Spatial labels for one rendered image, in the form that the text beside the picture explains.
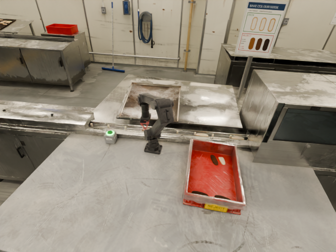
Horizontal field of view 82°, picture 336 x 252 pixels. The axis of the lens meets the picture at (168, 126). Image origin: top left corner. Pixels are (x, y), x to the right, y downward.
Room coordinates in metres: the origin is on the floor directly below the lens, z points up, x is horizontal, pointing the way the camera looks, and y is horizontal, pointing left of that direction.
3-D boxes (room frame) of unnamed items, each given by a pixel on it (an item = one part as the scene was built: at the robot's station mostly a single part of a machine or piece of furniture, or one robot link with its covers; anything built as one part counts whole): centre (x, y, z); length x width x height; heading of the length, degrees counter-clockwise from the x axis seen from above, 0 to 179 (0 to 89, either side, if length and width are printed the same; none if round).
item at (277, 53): (3.27, -1.83, 0.51); 1.93 x 1.05 x 1.02; 87
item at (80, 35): (4.39, 2.31, 0.44); 0.70 x 0.55 x 0.87; 87
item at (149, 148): (1.04, 0.10, 0.86); 0.12 x 0.09 x 0.08; 81
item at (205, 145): (0.81, -0.29, 0.87); 0.49 x 0.34 x 0.10; 172
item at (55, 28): (4.39, 2.31, 0.93); 0.51 x 0.36 x 0.13; 91
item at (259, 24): (1.93, -0.77, 1.50); 0.33 x 0.01 x 0.45; 81
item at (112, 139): (1.11, 0.43, 0.84); 0.08 x 0.08 x 0.11; 87
